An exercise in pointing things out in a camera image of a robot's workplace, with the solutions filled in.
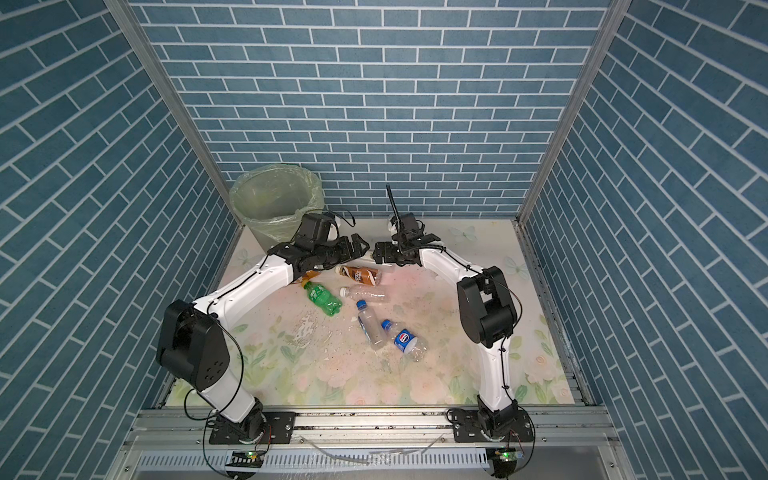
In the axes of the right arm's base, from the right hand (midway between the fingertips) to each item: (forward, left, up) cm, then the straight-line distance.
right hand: (383, 251), depth 97 cm
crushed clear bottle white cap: (-9, +5, -12) cm, 16 cm away
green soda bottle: (-15, +18, -7) cm, 25 cm away
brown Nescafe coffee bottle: (-7, +6, -5) cm, 10 cm away
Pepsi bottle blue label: (-27, -11, -10) cm, 31 cm away
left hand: (-7, +5, +9) cm, 13 cm away
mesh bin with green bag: (+14, +40, +8) cm, 43 cm away
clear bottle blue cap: (-22, +2, -10) cm, 24 cm away
